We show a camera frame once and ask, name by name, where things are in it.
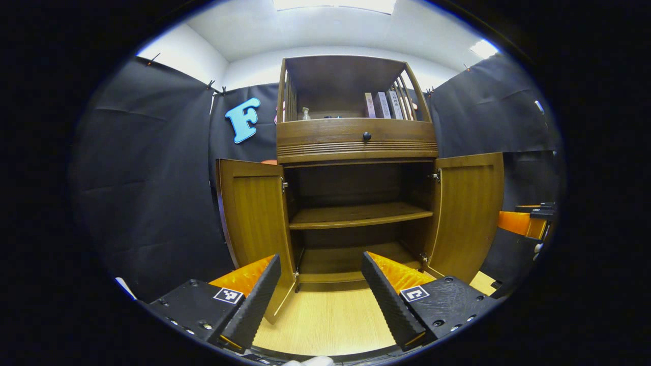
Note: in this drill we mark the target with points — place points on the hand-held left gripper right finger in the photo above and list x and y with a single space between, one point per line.
389 302

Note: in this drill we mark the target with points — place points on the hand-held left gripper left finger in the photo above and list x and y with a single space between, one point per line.
257 302

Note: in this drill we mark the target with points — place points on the black backdrop cloth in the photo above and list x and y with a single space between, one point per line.
152 178

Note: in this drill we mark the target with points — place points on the ceiling light panel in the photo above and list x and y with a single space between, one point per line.
483 49

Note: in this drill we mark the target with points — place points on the grey shelf book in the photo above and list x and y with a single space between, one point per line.
382 105

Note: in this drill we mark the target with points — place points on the wooden shoe cabinet door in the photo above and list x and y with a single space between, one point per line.
254 223
468 213

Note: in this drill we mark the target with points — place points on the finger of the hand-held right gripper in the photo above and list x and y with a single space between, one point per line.
513 222

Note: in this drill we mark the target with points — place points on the wooden double-door shoe cabinet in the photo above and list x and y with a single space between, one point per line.
356 140

